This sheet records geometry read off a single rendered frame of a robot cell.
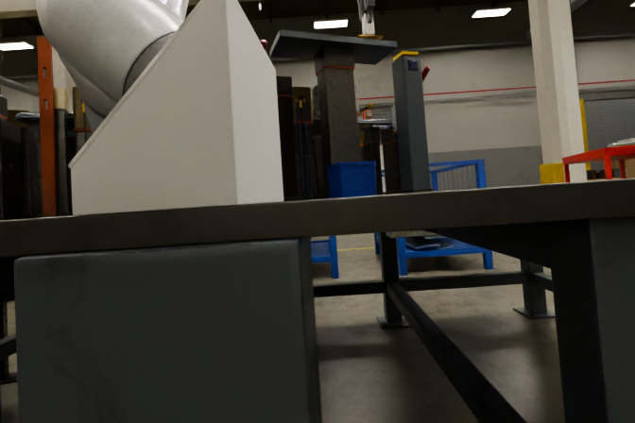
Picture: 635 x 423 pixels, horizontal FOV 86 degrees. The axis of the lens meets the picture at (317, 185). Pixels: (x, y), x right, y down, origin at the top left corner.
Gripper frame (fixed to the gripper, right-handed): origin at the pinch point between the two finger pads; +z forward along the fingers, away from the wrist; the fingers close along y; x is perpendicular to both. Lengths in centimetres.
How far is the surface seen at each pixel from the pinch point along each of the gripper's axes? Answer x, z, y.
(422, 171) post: -14.6, 47.5, -0.6
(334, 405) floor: 16, 124, 14
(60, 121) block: 92, 27, 4
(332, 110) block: 14.9, 28.7, -6.0
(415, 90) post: -14.1, 21.1, -0.6
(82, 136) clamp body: 84, 33, 0
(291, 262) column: 34, 61, -67
